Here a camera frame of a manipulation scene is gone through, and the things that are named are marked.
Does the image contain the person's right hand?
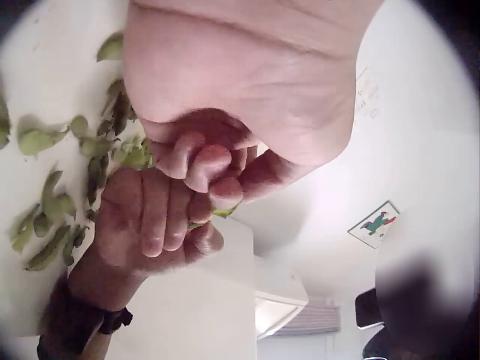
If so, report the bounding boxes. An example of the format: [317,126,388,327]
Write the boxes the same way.
[69,166,225,311]

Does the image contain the person's left hand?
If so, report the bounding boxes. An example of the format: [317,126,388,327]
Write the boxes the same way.
[122,0,380,207]

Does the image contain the person's right fingers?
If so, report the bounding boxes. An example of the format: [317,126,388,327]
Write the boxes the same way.
[137,171,215,259]

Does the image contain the person's right thumb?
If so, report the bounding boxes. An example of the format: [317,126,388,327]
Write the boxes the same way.
[187,221,225,258]

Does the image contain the person's left thumb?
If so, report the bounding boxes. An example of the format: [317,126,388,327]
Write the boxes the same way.
[239,148,299,205]

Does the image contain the person's left fingers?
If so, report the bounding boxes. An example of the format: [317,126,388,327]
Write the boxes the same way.
[152,109,259,207]

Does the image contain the pile of green pods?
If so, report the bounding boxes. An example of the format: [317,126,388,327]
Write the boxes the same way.
[0,32,158,272]

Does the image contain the white paper note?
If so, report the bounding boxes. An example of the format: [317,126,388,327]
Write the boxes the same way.
[354,67,381,120]

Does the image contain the black wrist band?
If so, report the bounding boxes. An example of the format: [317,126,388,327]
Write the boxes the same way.
[37,274,134,360]

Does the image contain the colourful wall picture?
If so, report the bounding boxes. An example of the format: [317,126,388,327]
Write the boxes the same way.
[348,200,400,250]

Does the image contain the white wall air conditioner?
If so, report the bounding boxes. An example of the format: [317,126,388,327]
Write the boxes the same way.
[276,303,341,337]

